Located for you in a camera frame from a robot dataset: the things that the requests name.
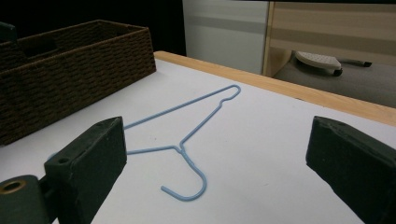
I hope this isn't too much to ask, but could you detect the brown woven basket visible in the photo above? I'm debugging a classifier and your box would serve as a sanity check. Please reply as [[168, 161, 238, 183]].
[[0, 19, 157, 147]]

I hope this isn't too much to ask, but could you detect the white panel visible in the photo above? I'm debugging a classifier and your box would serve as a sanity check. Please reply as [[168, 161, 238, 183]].
[[181, 0, 270, 76]]

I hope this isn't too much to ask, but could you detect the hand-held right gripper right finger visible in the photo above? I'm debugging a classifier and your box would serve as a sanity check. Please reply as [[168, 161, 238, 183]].
[[305, 116, 396, 224]]

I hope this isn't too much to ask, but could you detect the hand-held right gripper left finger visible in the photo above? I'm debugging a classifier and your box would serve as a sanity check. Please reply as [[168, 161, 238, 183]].
[[43, 116, 128, 224]]

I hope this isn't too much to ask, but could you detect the blue wire clothes hanger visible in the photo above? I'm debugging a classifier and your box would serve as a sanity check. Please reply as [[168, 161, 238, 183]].
[[46, 84, 242, 203]]

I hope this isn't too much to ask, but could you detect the white foot pedal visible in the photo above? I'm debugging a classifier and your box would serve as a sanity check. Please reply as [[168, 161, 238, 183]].
[[294, 50, 344, 77]]

